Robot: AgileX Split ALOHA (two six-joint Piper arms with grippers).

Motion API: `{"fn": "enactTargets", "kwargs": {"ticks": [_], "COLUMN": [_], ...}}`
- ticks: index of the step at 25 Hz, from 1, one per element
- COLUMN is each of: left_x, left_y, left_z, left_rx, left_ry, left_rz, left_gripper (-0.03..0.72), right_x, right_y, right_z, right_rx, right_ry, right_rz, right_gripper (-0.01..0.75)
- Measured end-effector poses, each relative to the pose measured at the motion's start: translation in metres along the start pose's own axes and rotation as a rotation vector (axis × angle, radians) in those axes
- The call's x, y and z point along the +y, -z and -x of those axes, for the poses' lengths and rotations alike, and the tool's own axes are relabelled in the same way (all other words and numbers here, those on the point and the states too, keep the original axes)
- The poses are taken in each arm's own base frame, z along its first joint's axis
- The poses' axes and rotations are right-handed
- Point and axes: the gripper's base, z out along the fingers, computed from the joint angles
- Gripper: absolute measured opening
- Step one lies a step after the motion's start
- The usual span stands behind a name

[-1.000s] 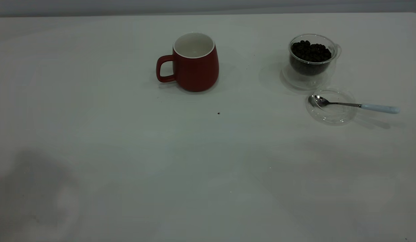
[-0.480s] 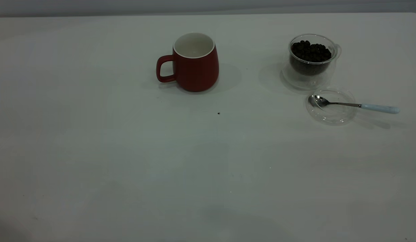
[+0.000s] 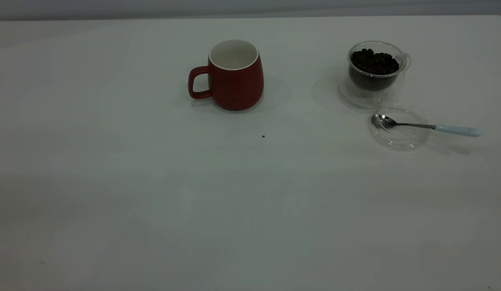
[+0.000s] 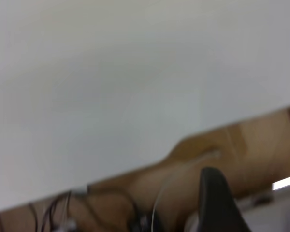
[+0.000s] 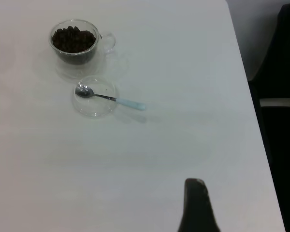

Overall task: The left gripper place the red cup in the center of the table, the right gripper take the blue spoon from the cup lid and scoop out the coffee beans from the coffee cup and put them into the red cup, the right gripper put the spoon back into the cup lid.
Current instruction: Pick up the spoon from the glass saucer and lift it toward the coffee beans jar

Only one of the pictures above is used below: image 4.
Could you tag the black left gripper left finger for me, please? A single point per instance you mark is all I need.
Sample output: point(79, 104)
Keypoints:
point(215, 205)

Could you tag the white tablecloth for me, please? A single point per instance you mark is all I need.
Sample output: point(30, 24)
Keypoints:
point(111, 72)

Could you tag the white flat bar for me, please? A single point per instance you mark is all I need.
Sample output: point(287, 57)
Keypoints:
point(285, 182)

